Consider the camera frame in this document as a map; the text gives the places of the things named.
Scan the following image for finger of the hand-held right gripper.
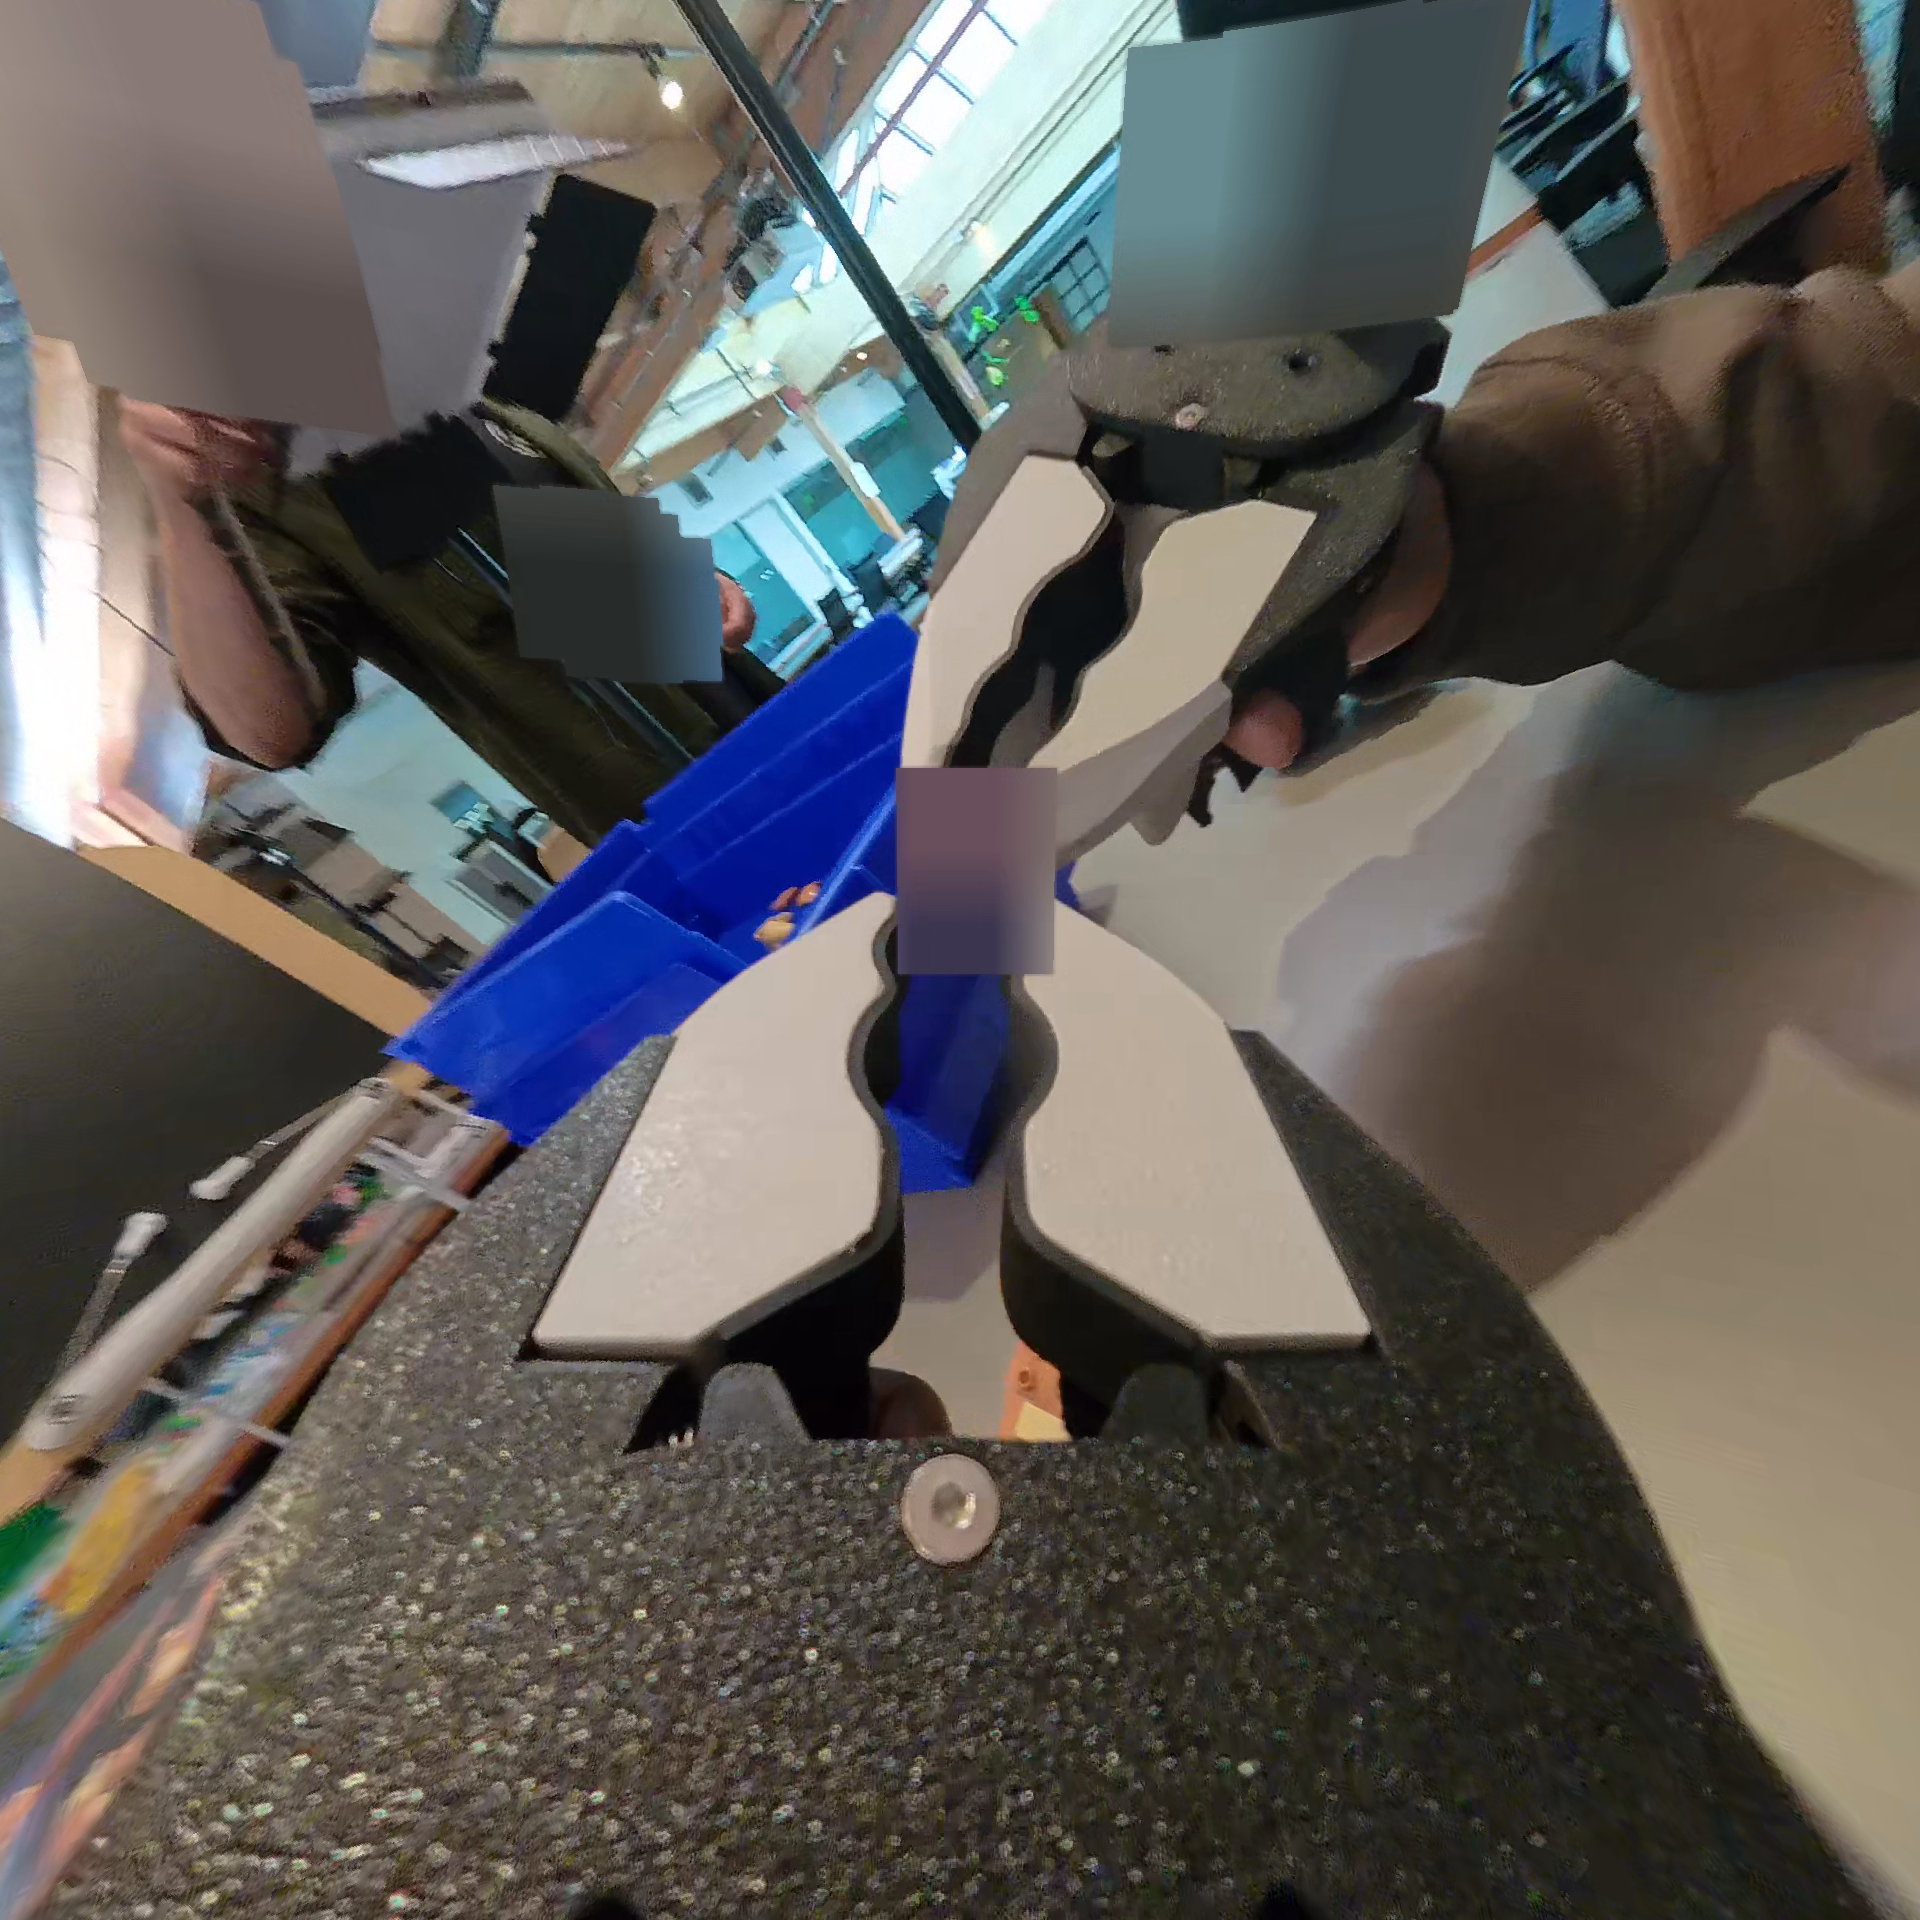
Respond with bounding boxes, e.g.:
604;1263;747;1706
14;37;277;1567
900;450;1124;781
1035;496;1326;858

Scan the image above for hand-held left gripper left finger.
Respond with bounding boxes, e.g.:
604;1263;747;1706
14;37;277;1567
533;896;905;1366

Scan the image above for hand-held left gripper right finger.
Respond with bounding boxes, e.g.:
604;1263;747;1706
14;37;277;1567
1005;896;1375;1358

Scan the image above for stack of blue plastic bins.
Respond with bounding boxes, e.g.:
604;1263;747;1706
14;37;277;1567
391;614;1087;1190

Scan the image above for person's right forearm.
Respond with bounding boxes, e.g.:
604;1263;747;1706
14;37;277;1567
1411;265;1920;697

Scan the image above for person's right hand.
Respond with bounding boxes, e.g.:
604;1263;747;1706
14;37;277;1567
1215;474;1463;776

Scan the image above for black pole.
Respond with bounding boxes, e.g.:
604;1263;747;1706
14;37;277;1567
669;0;999;453

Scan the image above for black panel light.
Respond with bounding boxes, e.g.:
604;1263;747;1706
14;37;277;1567
479;171;659;423

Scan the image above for wooden pillar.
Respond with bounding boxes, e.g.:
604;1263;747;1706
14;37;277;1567
1615;0;1897;278

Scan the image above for black board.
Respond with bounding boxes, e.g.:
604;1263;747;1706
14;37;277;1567
0;819;397;1449

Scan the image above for white panel light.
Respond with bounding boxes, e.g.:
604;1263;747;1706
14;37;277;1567
316;74;638;423

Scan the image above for white cable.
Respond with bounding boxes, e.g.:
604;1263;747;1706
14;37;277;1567
17;1209;175;1449

